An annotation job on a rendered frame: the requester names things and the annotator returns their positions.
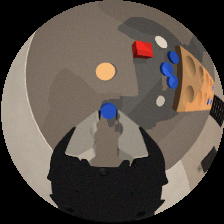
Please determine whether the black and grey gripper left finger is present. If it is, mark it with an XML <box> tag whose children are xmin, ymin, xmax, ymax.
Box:
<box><xmin>47</xmin><ymin>110</ymin><xmax>101</xmax><ymax>181</ymax></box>

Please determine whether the orange tray with round pockets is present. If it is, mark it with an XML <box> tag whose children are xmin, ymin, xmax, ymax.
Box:
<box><xmin>172</xmin><ymin>45</ymin><xmax>214</xmax><ymax>112</ymax></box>

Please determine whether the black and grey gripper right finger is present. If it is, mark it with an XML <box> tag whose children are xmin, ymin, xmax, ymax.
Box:
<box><xmin>116</xmin><ymin>110</ymin><xmax>168</xmax><ymax>186</ymax></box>

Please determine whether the red block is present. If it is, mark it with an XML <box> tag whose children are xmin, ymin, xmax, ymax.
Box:
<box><xmin>132</xmin><ymin>41</ymin><xmax>153</xmax><ymax>59</ymax></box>

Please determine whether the orange disc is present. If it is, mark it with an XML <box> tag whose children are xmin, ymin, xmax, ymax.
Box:
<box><xmin>96</xmin><ymin>63</ymin><xmax>115</xmax><ymax>80</ymax></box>

